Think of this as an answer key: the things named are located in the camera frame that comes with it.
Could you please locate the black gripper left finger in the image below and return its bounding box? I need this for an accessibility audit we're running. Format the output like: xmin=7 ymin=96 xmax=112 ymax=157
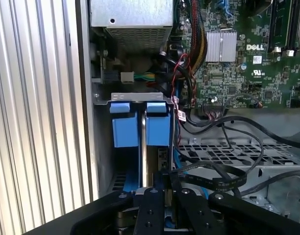
xmin=22 ymin=172 xmax=165 ymax=235

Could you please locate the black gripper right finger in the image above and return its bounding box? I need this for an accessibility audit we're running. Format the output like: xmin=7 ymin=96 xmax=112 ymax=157
xmin=168 ymin=173 xmax=300 ymax=235

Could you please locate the black disk wire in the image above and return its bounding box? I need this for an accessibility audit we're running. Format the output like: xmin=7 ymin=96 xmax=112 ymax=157
xmin=164 ymin=161 xmax=248 ymax=193
xmin=239 ymin=170 xmax=300 ymax=198

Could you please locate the hard disk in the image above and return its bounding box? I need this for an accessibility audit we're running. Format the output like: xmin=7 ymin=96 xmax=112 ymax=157
xmin=123 ymin=144 xmax=177 ymax=235

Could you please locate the blue disk bay latch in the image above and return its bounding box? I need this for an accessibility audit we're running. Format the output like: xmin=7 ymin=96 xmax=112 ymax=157
xmin=145 ymin=101 xmax=171 ymax=147
xmin=110 ymin=102 xmax=139 ymax=148

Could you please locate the grey metal disk bay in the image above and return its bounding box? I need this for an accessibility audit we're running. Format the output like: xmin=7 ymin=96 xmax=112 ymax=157
xmin=92 ymin=92 xmax=176 ymax=196

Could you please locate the black RAM slot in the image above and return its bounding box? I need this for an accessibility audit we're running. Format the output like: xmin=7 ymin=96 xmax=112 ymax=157
xmin=287 ymin=0 xmax=300 ymax=56
xmin=269 ymin=0 xmax=288 ymax=53

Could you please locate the perforated metal drive cage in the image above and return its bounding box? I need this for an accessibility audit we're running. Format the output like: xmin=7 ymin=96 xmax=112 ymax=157
xmin=175 ymin=115 xmax=300 ymax=235

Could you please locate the white plug connector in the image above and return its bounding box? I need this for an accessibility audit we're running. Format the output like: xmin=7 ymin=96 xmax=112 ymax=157
xmin=120 ymin=71 xmax=135 ymax=84

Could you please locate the green motherboard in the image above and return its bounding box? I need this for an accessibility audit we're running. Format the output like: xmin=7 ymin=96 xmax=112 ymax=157
xmin=173 ymin=0 xmax=300 ymax=110

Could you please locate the open grey PC case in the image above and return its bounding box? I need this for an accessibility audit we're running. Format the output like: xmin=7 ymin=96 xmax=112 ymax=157
xmin=75 ymin=0 xmax=300 ymax=235

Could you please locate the silver ribbed heat sink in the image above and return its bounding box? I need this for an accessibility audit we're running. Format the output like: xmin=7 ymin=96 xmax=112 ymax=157
xmin=205 ymin=31 xmax=238 ymax=62

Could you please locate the silver power supply unit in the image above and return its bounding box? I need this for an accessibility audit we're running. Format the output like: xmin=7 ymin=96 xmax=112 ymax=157
xmin=90 ymin=0 xmax=175 ymax=53

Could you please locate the round black cable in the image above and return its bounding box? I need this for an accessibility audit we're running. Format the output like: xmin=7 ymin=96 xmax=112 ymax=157
xmin=181 ymin=115 xmax=300 ymax=152

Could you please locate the red and black twisted wire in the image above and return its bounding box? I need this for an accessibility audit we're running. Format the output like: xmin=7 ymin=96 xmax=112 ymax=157
xmin=171 ymin=53 xmax=197 ymax=108

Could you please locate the sleeved multicolour wire bundle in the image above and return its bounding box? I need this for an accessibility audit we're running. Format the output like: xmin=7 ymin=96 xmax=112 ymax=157
xmin=186 ymin=0 xmax=208 ymax=74

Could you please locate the blue data cable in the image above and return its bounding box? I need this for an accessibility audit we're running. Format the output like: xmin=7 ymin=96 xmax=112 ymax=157
xmin=221 ymin=0 xmax=235 ymax=18

